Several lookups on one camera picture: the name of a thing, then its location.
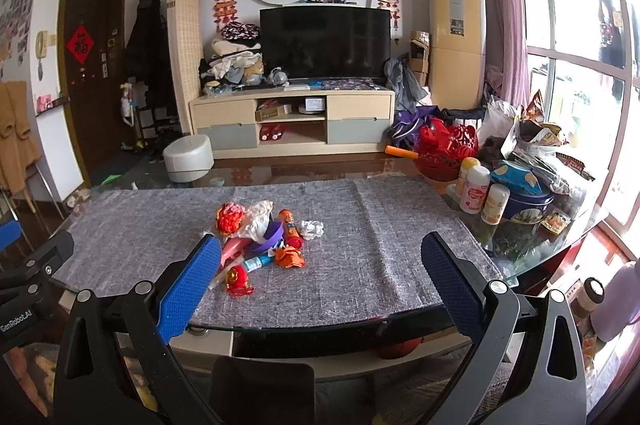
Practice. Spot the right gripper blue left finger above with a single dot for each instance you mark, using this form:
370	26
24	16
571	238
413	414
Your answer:
92	381

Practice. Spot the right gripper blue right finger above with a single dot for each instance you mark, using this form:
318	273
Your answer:
547	384

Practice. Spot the red round lantern ornament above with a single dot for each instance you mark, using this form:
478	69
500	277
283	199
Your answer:
237	282

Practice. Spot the pink plastic horn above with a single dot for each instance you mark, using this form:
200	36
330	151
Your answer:
233	248

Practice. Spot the small blue white bottle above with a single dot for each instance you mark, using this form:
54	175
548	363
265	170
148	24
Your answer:
256	262

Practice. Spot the red foil wrapper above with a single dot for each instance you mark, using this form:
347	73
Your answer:
229	218

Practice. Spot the orange wrapper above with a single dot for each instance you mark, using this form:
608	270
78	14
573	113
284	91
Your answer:
288	257

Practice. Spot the white paper bag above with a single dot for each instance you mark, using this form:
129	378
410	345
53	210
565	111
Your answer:
256	221

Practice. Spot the purple plastic bowl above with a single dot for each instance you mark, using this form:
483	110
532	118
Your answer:
273	236

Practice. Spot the orange candy tube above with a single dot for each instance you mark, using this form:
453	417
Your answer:
291	235

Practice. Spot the white tissue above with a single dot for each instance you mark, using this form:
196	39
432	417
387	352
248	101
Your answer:
310	229

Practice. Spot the brown hanging coat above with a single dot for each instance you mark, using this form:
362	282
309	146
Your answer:
19	148

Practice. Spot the blue round tin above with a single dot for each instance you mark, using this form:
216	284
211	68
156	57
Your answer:
529	200

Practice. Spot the white bottle cream label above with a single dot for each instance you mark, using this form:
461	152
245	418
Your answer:
495	203

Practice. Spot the grey woven table cloth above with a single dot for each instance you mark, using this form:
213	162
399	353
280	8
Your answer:
366	264

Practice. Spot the white round stool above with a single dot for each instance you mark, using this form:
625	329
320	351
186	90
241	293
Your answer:
189	158

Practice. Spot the white bottle yellow cap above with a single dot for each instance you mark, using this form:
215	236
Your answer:
466	165

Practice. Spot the red plastic basket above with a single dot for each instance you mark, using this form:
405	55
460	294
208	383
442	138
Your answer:
442	148

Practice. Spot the purple fabric bag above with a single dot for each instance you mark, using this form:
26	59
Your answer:
405	130

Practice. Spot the beige tv cabinet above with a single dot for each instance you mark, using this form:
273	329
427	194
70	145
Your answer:
282	122

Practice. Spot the pink curtain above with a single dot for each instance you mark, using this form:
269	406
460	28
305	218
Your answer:
502	4

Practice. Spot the dark brown door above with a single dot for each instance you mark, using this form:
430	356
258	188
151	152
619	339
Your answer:
90	68

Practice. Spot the pile of clothes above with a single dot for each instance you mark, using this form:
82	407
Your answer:
236	61

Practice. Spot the beige folding screen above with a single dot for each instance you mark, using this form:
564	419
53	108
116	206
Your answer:
186	52

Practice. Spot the black flat television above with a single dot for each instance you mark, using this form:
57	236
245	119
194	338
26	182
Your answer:
325	41

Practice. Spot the beige standing air conditioner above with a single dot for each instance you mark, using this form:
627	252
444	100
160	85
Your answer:
458	53

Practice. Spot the orange handle stick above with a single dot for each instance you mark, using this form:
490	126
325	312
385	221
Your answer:
401	152

